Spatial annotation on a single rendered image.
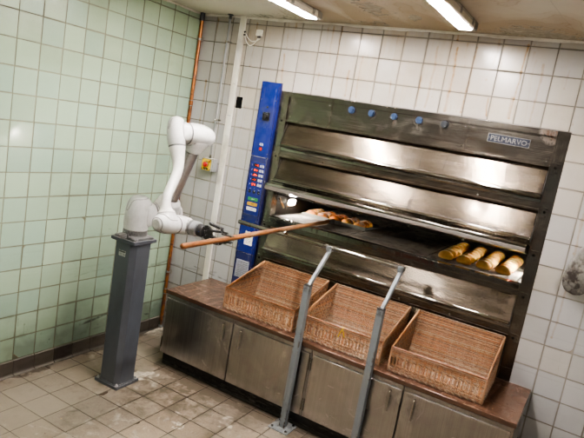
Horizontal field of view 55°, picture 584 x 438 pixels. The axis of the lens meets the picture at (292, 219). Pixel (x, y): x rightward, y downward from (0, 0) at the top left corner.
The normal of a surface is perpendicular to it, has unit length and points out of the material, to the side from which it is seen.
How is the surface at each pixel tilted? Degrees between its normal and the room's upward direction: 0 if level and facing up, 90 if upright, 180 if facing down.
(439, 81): 90
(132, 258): 90
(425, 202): 70
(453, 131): 90
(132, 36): 90
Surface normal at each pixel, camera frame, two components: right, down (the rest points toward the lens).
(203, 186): -0.50, 0.07
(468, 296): -0.41, -0.27
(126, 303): 0.26, 0.21
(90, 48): 0.85, 0.23
